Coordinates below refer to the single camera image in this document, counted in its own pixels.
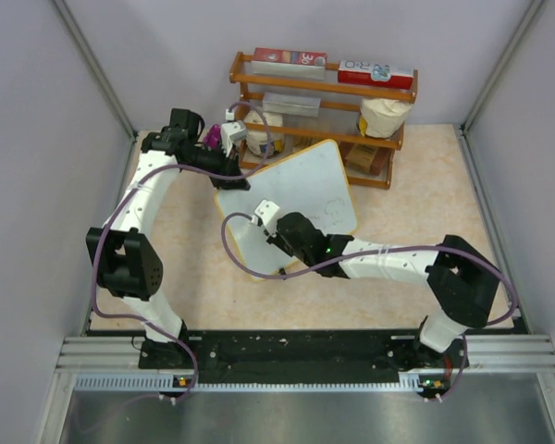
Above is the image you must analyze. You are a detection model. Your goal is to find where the brown scouring pad pack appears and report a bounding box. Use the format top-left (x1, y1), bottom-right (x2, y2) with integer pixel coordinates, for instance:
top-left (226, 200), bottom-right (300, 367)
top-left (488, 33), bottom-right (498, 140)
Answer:
top-left (339, 142), bottom-right (390, 176)

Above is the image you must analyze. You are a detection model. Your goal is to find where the cream paper bag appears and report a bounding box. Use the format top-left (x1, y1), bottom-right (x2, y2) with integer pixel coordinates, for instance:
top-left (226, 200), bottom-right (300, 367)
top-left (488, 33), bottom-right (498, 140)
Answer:
top-left (358, 98), bottom-right (413, 139)

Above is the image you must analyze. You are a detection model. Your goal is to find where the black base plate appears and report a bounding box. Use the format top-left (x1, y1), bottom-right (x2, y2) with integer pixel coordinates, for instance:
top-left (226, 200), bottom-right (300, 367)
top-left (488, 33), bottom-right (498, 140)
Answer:
top-left (138, 329), bottom-right (463, 384)

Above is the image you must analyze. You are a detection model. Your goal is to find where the aluminium frame post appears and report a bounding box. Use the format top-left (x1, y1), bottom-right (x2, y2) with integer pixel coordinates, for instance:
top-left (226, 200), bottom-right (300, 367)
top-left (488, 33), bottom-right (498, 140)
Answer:
top-left (48, 0), bottom-right (137, 139)
top-left (460, 0), bottom-right (548, 136)

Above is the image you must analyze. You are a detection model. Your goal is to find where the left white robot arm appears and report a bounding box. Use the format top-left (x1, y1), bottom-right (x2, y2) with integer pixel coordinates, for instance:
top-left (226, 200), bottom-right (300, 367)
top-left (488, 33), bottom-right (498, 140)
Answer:
top-left (86, 108), bottom-right (250, 367)

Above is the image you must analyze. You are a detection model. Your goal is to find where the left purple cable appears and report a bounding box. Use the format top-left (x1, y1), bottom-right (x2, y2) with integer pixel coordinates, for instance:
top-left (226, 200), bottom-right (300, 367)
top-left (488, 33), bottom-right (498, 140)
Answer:
top-left (92, 101), bottom-right (277, 406)

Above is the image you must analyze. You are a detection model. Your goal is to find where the red white box right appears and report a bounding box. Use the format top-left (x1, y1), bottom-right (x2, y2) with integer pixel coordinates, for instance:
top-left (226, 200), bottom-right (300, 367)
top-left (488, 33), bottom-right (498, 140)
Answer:
top-left (337, 60), bottom-right (414, 90)

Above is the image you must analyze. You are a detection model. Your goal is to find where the white round tub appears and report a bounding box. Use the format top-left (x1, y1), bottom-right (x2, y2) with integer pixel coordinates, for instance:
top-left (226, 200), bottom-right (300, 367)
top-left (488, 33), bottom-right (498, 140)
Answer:
top-left (246, 111), bottom-right (284, 157)

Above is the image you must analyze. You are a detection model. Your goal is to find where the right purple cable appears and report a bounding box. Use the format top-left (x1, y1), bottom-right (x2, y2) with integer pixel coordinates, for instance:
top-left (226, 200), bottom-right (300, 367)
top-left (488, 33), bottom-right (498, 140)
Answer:
top-left (220, 211), bottom-right (519, 402)

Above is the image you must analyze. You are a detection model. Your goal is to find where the aluminium frame post left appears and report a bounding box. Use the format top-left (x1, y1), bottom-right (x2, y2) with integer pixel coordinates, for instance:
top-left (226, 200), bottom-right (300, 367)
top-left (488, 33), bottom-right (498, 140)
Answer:
top-left (48, 0), bottom-right (137, 139)

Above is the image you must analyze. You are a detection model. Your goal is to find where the purple cable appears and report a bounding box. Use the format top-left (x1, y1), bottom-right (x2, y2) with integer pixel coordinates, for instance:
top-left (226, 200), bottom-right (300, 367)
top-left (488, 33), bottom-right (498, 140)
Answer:
top-left (92, 101), bottom-right (277, 406)
top-left (220, 211), bottom-right (519, 402)

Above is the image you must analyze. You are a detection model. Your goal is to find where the orange wooden shelf rack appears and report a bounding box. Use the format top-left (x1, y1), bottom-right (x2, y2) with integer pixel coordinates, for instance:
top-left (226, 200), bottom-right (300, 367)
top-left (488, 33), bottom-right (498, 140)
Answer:
top-left (229, 52), bottom-right (418, 190)

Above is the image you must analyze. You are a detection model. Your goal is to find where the grey cable duct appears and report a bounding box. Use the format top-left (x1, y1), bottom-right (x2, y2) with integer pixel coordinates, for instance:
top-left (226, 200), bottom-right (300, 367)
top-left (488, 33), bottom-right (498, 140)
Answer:
top-left (73, 373), bottom-right (445, 394)

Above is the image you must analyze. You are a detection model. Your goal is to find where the purple snack bag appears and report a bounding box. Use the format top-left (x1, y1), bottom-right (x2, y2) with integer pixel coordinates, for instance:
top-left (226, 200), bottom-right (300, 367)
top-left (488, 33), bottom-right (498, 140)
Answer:
top-left (203, 124), bottom-right (222, 151)

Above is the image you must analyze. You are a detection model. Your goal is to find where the red foil box left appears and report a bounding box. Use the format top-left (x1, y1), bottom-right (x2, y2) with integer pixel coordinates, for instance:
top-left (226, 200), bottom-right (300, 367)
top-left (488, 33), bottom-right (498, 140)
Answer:
top-left (252, 47), bottom-right (327, 68)

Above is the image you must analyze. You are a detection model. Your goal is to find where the clear plastic box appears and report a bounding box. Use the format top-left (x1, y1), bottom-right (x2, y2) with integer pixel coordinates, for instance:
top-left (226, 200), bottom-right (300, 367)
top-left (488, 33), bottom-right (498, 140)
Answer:
top-left (262, 92), bottom-right (321, 117)

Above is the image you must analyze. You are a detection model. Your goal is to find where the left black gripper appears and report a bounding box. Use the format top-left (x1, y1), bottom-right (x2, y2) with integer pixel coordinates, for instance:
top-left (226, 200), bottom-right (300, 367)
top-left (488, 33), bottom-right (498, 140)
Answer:
top-left (184, 139), bottom-right (250, 191)

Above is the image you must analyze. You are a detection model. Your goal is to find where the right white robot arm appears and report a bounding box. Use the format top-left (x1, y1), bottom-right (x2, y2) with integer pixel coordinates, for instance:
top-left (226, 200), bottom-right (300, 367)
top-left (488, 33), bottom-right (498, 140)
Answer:
top-left (255, 209), bottom-right (500, 366)

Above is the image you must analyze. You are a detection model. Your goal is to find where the yellow framed whiteboard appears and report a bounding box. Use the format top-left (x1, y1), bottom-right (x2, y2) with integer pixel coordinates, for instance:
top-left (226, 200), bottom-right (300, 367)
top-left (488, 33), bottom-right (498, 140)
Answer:
top-left (215, 140), bottom-right (358, 275)

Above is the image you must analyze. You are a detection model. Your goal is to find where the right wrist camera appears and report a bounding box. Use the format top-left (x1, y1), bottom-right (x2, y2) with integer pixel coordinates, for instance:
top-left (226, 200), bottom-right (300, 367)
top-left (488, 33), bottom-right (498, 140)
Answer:
top-left (251, 199), bottom-right (281, 236)

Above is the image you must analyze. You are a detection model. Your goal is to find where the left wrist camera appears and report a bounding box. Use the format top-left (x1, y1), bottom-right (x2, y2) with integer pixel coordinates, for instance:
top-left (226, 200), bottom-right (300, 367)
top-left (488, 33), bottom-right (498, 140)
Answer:
top-left (220, 108), bottom-right (248, 157)

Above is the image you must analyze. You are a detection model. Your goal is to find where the aluminium frame post right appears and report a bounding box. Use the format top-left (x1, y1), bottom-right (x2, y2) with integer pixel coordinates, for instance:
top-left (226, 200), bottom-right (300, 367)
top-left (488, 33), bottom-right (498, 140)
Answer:
top-left (460, 0), bottom-right (548, 136)

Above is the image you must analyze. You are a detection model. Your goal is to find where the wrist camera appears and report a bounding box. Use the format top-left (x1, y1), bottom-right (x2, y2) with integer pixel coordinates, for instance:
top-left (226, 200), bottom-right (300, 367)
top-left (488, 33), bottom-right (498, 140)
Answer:
top-left (220, 108), bottom-right (248, 157)
top-left (251, 199), bottom-right (281, 236)

